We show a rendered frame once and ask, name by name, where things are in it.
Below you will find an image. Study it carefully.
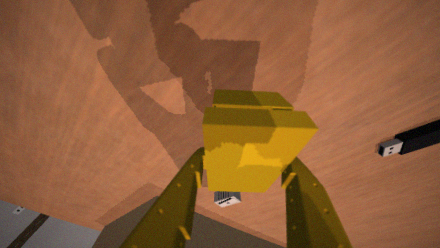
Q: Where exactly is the yellow box lid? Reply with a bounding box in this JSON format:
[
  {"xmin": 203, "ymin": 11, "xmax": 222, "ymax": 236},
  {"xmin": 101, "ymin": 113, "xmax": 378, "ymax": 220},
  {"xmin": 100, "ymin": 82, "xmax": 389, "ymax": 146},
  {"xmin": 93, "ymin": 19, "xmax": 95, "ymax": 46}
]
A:
[{"xmin": 202, "ymin": 107, "xmax": 319, "ymax": 192}]

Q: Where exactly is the black usb flash drive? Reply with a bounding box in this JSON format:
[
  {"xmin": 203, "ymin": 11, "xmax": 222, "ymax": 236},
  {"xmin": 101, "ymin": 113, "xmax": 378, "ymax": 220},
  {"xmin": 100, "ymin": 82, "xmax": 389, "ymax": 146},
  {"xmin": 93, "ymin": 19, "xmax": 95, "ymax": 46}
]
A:
[{"xmin": 378, "ymin": 119, "xmax": 440, "ymax": 157}]

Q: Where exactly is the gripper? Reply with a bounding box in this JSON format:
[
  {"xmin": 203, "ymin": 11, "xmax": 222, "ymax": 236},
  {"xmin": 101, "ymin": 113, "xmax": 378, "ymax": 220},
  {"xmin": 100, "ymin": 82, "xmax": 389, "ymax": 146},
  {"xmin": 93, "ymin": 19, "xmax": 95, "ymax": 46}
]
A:
[{"xmin": 119, "ymin": 147, "xmax": 353, "ymax": 248}]

